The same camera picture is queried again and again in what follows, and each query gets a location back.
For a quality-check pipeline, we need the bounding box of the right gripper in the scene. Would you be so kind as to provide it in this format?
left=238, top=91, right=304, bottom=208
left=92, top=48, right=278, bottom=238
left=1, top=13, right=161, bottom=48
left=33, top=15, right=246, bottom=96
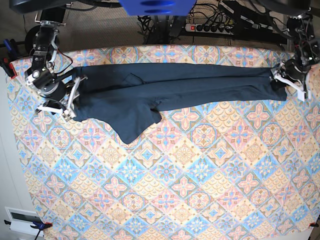
left=47, top=87, right=72, bottom=110

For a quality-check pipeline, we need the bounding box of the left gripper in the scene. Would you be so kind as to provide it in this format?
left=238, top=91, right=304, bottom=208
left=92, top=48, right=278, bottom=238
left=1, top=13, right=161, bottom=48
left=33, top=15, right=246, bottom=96
left=270, top=67, right=289, bottom=91

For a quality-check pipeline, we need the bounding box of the dark navy t-shirt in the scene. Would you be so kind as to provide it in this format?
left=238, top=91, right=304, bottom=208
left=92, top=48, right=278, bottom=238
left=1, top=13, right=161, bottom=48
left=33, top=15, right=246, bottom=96
left=74, top=63, right=287, bottom=144

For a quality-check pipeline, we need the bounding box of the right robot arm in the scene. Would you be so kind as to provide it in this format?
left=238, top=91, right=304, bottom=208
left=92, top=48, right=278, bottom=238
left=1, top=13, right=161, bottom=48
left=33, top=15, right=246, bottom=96
left=9, top=0, right=87, bottom=119

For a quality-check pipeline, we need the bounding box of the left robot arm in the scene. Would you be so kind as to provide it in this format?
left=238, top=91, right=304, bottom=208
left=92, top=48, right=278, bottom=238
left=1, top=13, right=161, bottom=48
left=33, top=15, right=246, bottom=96
left=259, top=0, right=320, bottom=93

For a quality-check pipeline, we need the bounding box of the black round stool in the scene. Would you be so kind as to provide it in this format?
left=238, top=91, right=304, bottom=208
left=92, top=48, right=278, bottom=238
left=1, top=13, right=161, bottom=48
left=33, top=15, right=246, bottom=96
left=24, top=25, right=40, bottom=54

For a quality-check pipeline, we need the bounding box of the upper left table clamp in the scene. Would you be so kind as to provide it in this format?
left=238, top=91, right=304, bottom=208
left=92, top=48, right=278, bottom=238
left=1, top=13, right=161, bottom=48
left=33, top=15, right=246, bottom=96
left=0, top=38, right=18, bottom=79

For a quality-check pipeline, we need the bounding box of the table clamp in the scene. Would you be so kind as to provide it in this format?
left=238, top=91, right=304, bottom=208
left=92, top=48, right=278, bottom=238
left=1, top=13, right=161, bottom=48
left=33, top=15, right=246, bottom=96
left=4, top=220, right=53, bottom=240
left=0, top=38, right=18, bottom=79

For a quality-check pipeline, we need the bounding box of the patterned colourful tablecloth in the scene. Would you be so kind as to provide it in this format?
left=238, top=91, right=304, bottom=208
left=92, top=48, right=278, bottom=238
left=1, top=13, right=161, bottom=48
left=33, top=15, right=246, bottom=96
left=6, top=58, right=320, bottom=240

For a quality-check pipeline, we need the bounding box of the white power strip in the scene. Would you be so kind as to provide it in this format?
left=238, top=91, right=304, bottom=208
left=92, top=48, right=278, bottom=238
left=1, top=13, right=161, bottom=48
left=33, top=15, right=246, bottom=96
left=184, top=23, right=233, bottom=35

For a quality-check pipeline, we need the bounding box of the lower left table clamp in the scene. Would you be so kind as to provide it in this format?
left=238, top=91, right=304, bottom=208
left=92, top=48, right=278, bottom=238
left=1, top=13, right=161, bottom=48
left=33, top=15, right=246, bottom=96
left=4, top=220, right=53, bottom=240

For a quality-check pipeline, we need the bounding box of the lower right orange clamp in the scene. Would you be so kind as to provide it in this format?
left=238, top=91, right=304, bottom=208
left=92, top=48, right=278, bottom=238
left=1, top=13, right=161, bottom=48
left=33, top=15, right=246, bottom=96
left=308, top=222, right=319, bottom=228

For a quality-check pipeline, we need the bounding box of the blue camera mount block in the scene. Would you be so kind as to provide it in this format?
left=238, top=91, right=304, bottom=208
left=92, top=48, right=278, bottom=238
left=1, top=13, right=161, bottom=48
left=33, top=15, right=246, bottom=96
left=118, top=0, right=196, bottom=16

